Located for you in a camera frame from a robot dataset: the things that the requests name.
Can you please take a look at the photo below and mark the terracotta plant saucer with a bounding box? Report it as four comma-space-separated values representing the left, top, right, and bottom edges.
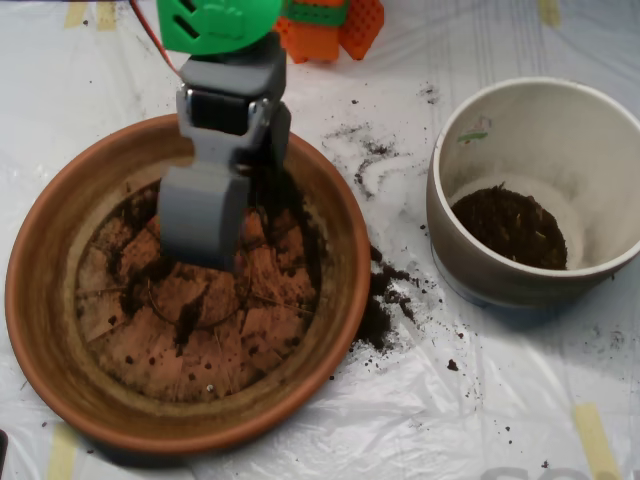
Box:
4, 110, 372, 456

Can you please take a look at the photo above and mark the spilled dark soil pile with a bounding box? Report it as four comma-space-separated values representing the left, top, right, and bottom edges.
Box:
352, 244, 416, 354

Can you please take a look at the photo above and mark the white ceramic pot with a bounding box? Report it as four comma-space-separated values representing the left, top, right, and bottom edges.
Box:
426, 75, 640, 309

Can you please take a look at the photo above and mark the beige masking tape strip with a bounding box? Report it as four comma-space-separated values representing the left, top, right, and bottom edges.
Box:
537, 0, 561, 27
45, 423, 80, 480
63, 2, 87, 29
572, 402, 624, 480
96, 1, 119, 32

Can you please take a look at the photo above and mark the green label sticker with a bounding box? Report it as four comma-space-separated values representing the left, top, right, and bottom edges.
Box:
457, 114, 494, 146

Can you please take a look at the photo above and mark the white plastic cover sheet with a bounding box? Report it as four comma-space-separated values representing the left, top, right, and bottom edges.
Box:
0, 0, 640, 480

